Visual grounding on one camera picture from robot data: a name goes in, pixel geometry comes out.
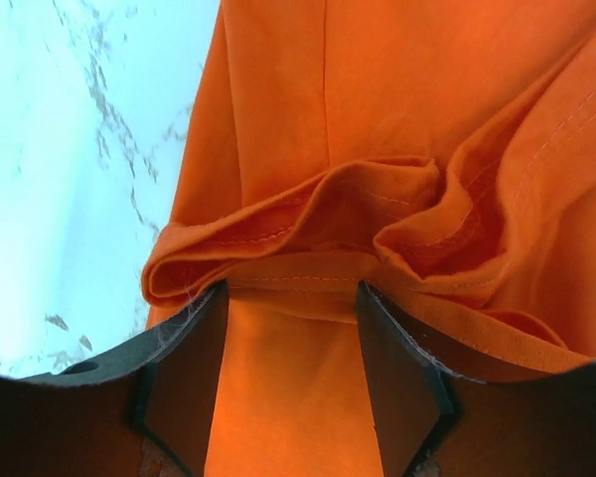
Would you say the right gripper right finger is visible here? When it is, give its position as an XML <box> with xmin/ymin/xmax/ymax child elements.
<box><xmin>356</xmin><ymin>282</ymin><xmax>596</xmax><ymax>476</ymax></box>

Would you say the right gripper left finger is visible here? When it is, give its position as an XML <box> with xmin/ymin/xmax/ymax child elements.
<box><xmin>0</xmin><ymin>282</ymin><xmax>228</xmax><ymax>476</ymax></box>

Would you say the orange t shirt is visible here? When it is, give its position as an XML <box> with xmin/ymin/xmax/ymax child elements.
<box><xmin>142</xmin><ymin>1</ymin><xmax>596</xmax><ymax>476</ymax></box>

